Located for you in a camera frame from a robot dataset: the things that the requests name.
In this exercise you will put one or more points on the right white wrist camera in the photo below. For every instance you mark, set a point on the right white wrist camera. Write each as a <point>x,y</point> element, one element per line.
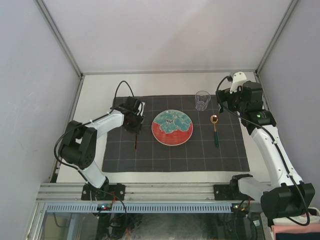
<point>238,79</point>

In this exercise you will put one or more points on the gold fork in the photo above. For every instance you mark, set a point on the gold fork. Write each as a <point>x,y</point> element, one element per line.
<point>136,141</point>

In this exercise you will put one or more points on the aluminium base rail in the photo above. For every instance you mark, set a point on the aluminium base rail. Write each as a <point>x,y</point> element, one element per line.
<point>131,192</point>

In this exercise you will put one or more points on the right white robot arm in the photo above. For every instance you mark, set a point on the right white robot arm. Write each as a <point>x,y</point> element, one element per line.
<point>287,195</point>

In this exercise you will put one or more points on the clear drinking glass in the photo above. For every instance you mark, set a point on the clear drinking glass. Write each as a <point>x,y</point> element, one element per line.
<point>202,99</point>

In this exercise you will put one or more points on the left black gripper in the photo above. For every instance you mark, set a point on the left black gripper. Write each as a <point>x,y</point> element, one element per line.
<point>136,129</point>

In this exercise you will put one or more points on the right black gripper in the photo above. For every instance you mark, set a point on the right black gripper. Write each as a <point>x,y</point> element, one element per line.
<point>224,95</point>

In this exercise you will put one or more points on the gold spoon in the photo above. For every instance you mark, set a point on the gold spoon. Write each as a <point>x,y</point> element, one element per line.
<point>214,121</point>

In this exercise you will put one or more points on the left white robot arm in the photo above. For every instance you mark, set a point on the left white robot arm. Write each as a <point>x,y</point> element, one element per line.
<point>78,144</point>

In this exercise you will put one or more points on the red and teal plate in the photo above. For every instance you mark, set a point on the red and teal plate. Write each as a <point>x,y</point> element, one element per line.
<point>172,127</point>

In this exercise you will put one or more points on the dark grey checked cloth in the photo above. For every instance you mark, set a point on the dark grey checked cloth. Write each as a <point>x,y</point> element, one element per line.
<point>198,154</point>

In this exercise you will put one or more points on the white laundry basket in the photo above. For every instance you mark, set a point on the white laundry basket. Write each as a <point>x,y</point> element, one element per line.
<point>288,227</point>

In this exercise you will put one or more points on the blue slotted cable duct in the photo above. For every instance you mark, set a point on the blue slotted cable duct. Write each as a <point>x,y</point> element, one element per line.
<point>136,208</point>

